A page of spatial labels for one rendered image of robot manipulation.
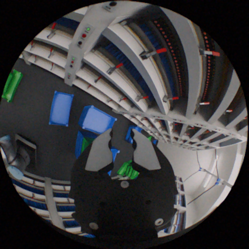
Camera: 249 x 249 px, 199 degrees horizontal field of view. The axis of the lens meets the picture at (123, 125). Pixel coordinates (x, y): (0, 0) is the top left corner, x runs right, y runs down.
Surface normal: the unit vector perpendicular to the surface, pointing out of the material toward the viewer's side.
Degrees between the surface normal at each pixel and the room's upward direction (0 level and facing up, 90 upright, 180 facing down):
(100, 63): 18
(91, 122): 0
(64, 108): 0
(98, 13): 90
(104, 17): 90
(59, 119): 0
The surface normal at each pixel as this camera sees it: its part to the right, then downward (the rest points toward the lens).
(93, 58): 0.56, 0.46
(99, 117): 0.70, 0.18
